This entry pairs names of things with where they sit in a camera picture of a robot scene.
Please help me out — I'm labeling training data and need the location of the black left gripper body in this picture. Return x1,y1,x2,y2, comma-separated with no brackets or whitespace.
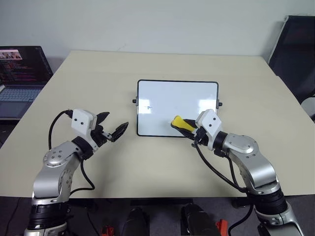
90,124,111,148

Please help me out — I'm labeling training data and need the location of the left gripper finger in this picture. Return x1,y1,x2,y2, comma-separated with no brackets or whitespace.
95,111,110,126
110,121,129,143

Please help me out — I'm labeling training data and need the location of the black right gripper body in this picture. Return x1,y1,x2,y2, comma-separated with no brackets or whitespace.
191,126,210,148

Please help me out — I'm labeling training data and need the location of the yellow whiteboard eraser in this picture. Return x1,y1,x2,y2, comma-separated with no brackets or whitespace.
170,115,197,132

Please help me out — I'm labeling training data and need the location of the black-framed small whiteboard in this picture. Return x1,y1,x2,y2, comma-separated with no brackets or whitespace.
132,79,223,138

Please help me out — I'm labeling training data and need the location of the black table crossbar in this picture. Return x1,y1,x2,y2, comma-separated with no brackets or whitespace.
129,198,193,206

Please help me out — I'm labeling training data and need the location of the black table caster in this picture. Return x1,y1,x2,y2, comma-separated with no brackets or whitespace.
231,198,250,208

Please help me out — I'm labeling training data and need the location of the dark rounded shape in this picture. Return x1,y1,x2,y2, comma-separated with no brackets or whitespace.
181,203,219,236
125,207,151,236

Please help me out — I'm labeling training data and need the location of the red clamp piece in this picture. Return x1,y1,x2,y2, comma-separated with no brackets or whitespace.
216,219,228,236
100,225,115,236

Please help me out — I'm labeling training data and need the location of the open grey laptop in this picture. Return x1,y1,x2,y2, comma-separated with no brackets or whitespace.
0,46,54,120

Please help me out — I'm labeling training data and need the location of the white rounded seat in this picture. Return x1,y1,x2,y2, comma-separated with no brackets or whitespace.
300,97,315,121

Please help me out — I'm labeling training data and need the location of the black office chair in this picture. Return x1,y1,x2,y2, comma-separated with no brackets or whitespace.
268,15,315,104

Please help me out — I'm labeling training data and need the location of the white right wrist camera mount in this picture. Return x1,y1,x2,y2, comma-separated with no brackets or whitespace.
195,109,224,151

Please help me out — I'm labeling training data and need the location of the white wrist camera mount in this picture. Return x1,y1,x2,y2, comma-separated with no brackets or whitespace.
71,109,97,149
195,109,224,151

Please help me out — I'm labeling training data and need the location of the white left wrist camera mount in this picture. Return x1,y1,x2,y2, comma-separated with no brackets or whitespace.
71,109,97,149

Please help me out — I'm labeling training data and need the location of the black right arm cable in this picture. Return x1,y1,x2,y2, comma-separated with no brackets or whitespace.
191,141,254,236

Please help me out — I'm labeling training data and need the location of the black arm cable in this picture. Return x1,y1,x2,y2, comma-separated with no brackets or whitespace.
191,141,254,236
48,110,96,197

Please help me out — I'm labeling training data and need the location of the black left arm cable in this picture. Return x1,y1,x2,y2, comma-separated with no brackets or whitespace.
48,110,96,197

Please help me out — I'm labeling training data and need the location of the thin black floor cable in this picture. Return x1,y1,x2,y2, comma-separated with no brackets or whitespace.
6,196,23,236

